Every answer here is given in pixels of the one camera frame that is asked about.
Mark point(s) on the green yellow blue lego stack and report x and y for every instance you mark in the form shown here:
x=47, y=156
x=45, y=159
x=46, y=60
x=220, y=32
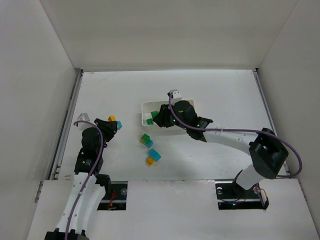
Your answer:
x=146, y=140

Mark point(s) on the white divided container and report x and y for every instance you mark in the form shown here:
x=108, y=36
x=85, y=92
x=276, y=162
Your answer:
x=148, y=111

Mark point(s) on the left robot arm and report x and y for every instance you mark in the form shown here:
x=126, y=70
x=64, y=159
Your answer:
x=89, y=185

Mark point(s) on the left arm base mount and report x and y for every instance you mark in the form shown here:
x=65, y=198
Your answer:
x=115, y=198

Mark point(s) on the green lego brick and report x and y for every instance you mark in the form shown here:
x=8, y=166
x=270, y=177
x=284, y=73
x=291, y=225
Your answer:
x=149, y=121
x=154, y=114

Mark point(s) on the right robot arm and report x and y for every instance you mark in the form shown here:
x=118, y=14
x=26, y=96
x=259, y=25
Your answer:
x=267, y=153

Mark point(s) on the yellow lego brick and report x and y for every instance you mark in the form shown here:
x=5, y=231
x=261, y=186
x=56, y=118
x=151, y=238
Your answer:
x=112, y=118

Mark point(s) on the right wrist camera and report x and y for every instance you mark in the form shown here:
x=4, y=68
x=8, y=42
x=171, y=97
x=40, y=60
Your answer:
x=174, y=96

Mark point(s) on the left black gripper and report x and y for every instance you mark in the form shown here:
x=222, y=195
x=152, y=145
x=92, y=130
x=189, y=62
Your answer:
x=109, y=125

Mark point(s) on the blue small lego brick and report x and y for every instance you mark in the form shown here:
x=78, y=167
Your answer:
x=119, y=125

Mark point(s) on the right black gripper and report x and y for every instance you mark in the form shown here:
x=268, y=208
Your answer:
x=162, y=114

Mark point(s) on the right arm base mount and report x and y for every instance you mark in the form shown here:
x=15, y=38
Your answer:
x=230, y=196

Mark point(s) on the orange lego brick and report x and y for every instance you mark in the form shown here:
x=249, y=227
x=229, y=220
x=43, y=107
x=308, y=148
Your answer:
x=150, y=161

